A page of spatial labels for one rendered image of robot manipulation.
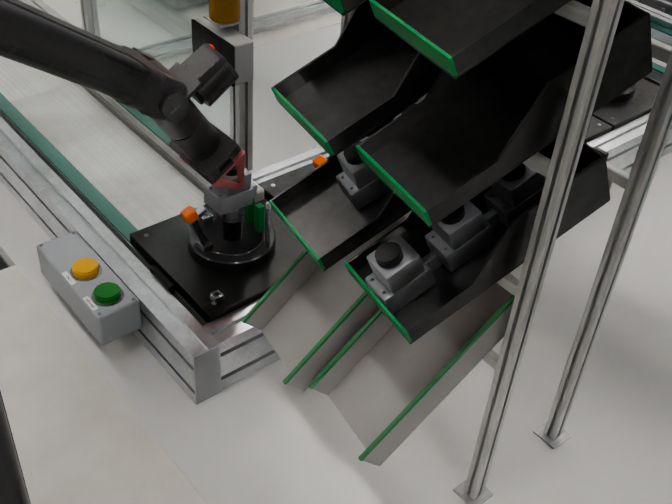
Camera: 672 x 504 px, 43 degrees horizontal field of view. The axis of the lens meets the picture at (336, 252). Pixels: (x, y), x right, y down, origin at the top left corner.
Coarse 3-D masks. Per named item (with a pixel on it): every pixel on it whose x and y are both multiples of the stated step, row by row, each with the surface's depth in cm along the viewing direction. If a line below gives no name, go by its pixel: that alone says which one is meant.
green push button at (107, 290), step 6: (108, 282) 130; (96, 288) 129; (102, 288) 129; (108, 288) 129; (114, 288) 129; (120, 288) 130; (96, 294) 128; (102, 294) 128; (108, 294) 128; (114, 294) 128; (120, 294) 129; (96, 300) 128; (102, 300) 128; (108, 300) 128; (114, 300) 128
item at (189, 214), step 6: (186, 210) 129; (192, 210) 129; (198, 210) 131; (204, 210) 130; (186, 216) 128; (192, 216) 129; (198, 216) 130; (192, 222) 130; (198, 222) 131; (192, 228) 132; (198, 228) 131; (198, 234) 132; (204, 234) 133; (198, 240) 134; (204, 240) 134
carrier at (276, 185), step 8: (304, 168) 158; (312, 168) 158; (280, 176) 156; (288, 176) 156; (296, 176) 156; (264, 184) 153; (272, 184) 153; (280, 184) 154; (288, 184) 154; (264, 192) 153; (272, 192) 152; (280, 192) 152
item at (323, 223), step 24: (336, 168) 111; (288, 192) 109; (312, 192) 110; (336, 192) 109; (288, 216) 109; (312, 216) 108; (336, 216) 107; (360, 216) 105; (384, 216) 102; (312, 240) 105; (336, 240) 104; (360, 240) 102
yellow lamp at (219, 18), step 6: (210, 0) 135; (216, 0) 134; (222, 0) 134; (228, 0) 134; (234, 0) 135; (210, 6) 136; (216, 6) 135; (222, 6) 135; (228, 6) 135; (234, 6) 135; (210, 12) 136; (216, 12) 136; (222, 12) 135; (228, 12) 135; (234, 12) 136; (210, 18) 137; (216, 18) 136; (222, 18) 136; (228, 18) 136; (234, 18) 137
